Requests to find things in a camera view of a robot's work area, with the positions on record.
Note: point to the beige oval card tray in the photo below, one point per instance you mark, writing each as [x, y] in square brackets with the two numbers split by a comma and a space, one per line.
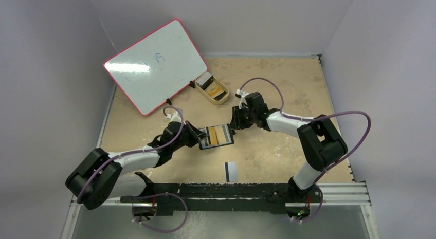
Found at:
[221, 98]

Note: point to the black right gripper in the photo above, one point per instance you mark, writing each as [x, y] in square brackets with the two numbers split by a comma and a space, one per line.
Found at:
[238, 117]

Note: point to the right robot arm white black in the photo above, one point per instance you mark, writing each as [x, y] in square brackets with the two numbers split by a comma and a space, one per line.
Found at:
[321, 142]

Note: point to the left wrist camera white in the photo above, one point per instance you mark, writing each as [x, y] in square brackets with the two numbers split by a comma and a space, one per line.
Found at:
[176, 116]

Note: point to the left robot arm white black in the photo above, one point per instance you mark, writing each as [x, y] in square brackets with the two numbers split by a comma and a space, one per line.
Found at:
[94, 179]

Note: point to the grey card with magnetic stripe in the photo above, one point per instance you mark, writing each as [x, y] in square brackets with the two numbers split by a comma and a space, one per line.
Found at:
[231, 173]

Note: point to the gold striped card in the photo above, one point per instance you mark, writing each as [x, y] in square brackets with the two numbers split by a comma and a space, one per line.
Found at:
[223, 134]
[212, 136]

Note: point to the white board with pink frame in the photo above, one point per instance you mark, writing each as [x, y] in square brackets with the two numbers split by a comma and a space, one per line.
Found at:
[157, 67]

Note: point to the gold card in tray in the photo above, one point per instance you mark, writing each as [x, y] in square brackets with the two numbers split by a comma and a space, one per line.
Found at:
[214, 90]

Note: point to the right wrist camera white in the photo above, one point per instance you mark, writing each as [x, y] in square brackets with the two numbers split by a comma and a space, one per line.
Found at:
[241, 95]

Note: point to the grey card stack in tray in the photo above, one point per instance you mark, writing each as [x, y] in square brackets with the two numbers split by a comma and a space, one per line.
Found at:
[204, 80]

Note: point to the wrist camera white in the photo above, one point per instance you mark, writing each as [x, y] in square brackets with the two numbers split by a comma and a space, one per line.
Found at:
[241, 95]
[176, 116]

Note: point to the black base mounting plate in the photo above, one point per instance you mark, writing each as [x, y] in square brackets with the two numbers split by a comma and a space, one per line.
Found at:
[224, 197]

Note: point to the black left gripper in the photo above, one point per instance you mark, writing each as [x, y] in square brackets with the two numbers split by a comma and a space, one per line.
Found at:
[197, 133]

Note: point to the black card holder wallet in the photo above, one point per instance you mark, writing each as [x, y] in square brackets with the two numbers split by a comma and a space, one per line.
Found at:
[203, 144]

